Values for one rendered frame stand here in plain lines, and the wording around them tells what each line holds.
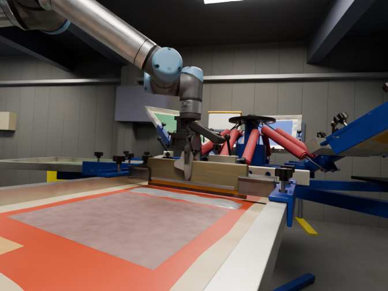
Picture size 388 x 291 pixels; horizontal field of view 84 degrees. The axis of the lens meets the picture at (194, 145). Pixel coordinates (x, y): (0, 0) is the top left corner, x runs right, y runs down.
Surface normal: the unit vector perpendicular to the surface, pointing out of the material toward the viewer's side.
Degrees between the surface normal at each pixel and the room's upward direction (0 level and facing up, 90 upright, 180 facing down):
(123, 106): 90
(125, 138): 90
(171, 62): 90
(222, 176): 90
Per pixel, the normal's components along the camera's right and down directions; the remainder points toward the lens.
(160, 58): 0.25, 0.00
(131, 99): -0.21, -0.03
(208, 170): -0.45, -0.04
